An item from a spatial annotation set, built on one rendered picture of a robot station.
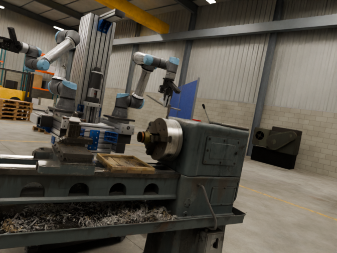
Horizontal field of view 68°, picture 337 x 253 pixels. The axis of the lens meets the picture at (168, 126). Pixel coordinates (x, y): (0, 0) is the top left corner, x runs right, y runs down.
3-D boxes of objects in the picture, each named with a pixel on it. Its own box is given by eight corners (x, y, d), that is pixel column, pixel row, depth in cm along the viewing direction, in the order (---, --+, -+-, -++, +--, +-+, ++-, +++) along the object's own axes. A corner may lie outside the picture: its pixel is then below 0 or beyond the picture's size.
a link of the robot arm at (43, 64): (89, 40, 208) (46, 75, 181) (79, 40, 213) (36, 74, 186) (82, 27, 200) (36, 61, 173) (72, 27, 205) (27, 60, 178)
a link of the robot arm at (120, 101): (113, 105, 240) (115, 91, 239) (126, 107, 246) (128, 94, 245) (116, 106, 229) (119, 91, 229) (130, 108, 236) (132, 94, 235)
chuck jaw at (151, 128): (158, 137, 190) (155, 123, 196) (161, 133, 186) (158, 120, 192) (145, 135, 184) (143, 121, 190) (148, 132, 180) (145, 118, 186)
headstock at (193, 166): (207, 162, 247) (214, 124, 245) (244, 177, 206) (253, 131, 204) (154, 159, 216) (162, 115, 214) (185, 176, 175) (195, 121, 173)
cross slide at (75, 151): (77, 147, 180) (78, 141, 180) (92, 162, 143) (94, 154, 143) (52, 145, 171) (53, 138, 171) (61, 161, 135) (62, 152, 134)
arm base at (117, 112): (108, 115, 239) (110, 104, 238) (122, 117, 249) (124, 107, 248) (115, 117, 227) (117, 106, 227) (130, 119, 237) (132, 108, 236)
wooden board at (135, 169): (133, 160, 198) (134, 155, 198) (154, 173, 167) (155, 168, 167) (96, 158, 182) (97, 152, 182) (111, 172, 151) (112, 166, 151)
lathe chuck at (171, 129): (153, 152, 205) (162, 115, 201) (172, 167, 178) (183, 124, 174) (143, 152, 200) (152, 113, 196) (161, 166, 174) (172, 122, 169)
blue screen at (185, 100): (154, 140, 1076) (163, 86, 1063) (172, 143, 1089) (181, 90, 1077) (169, 161, 670) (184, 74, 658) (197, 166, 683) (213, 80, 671)
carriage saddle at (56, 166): (79, 155, 182) (80, 147, 181) (95, 174, 142) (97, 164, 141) (32, 152, 166) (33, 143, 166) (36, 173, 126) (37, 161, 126)
